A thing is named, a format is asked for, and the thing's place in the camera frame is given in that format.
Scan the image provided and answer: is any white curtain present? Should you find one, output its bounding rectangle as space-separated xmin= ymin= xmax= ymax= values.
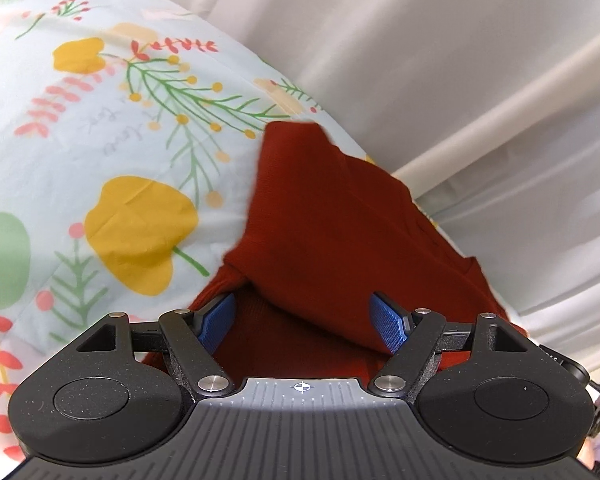
xmin=171 ymin=0 xmax=600 ymax=373

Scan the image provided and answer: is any red knitted cardigan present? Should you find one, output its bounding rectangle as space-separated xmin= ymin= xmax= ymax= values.
xmin=142 ymin=119 xmax=529 ymax=391

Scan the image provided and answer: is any floral white bed sheet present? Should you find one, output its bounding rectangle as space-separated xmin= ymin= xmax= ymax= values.
xmin=0 ymin=0 xmax=374 ymax=477

